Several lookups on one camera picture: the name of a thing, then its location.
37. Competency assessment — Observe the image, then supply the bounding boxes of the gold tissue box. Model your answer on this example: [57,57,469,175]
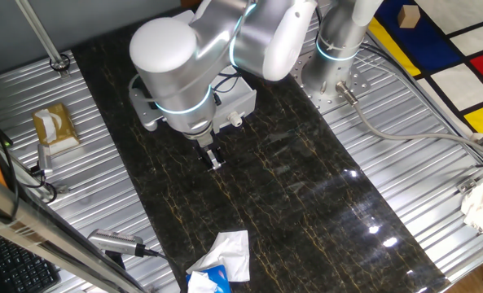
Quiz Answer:
[32,102,81,155]

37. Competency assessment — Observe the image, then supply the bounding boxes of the small grey camera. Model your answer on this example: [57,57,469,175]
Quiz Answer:
[36,143,55,178]

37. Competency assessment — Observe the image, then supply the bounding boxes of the black camera cable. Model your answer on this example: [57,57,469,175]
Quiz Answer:
[142,247,185,288]

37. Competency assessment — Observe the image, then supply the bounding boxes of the crumpled white tissue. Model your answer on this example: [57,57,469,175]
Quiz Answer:
[187,271,218,293]

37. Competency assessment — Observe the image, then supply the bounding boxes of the colourful block pattern cloth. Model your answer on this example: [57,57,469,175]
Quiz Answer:
[367,0,483,135]

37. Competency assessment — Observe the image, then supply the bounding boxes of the aluminium frame bar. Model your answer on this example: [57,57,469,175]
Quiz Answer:
[0,168,148,293]

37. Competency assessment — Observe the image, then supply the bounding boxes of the flat white tissue sheet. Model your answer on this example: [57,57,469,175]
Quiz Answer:
[186,230,251,283]

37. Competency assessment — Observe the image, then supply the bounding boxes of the black keyboard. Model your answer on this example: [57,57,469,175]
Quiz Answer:
[0,235,62,293]

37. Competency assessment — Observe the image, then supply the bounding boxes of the slanted aluminium pole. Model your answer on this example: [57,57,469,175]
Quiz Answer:
[15,0,71,78]

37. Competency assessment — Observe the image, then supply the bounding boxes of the wrist camera with grey bracket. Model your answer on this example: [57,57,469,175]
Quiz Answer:
[128,74,165,132]

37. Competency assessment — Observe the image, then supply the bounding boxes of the silver ribbed camera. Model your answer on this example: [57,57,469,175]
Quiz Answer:
[86,228,147,258]

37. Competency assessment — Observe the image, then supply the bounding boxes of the black marble pattern mat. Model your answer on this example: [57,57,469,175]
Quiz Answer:
[70,3,452,293]

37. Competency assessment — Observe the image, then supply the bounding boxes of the blue tissue pack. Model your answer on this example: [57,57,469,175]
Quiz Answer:
[185,264,232,293]

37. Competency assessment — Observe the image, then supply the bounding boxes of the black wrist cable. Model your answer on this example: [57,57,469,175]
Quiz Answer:
[213,71,243,95]

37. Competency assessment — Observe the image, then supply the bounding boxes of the small wooden cube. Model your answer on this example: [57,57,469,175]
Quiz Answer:
[397,4,422,29]

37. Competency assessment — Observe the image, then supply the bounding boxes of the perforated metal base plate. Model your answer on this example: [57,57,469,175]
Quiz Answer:
[289,52,371,115]

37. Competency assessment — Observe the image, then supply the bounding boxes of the thin cable bundle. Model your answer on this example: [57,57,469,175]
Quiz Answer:
[358,40,483,164]

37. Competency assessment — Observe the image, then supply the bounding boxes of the thick grey robot cable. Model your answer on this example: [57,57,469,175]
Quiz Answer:
[335,81,483,162]

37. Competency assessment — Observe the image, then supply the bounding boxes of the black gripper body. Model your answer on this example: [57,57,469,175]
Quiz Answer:
[194,138,222,160]

